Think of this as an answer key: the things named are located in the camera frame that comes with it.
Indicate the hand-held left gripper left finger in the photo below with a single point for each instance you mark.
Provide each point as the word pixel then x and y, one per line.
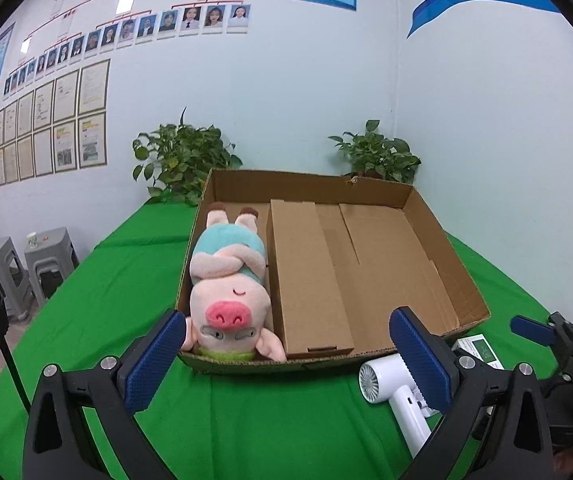
pixel 151 365

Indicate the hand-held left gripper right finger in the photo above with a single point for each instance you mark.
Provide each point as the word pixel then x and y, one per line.
pixel 419 360

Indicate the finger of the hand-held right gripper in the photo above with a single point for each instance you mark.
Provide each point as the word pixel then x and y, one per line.
pixel 529 329

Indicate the white hair dryer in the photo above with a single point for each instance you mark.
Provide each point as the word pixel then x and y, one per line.
pixel 379 380

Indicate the white green-label medicine box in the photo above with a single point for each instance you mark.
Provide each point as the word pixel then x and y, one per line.
pixel 476 347

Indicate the pink pig plush toy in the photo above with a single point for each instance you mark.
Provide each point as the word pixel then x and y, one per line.
pixel 226 300

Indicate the cardboard tray box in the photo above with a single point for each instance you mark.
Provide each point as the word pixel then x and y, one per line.
pixel 381 260

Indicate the long cardboard box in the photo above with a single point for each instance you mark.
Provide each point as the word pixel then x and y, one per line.
pixel 306 280

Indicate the green tablecloth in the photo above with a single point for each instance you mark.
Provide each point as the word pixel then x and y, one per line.
pixel 116 285

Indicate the grey plastic stool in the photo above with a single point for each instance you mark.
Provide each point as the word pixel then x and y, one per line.
pixel 4 275
pixel 51 265

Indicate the white paper cup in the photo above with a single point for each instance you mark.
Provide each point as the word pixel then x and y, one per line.
pixel 31 241

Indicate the large potted green plant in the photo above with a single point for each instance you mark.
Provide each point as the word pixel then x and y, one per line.
pixel 186 160

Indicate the small potted green plant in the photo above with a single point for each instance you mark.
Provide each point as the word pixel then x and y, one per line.
pixel 376 152

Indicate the wall of framed certificates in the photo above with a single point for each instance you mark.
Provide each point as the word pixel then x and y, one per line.
pixel 66 125

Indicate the tall blue wall notice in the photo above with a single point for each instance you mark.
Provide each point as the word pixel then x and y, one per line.
pixel 0 55

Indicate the wall chart of staff photos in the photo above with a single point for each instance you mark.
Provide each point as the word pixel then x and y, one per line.
pixel 191 20

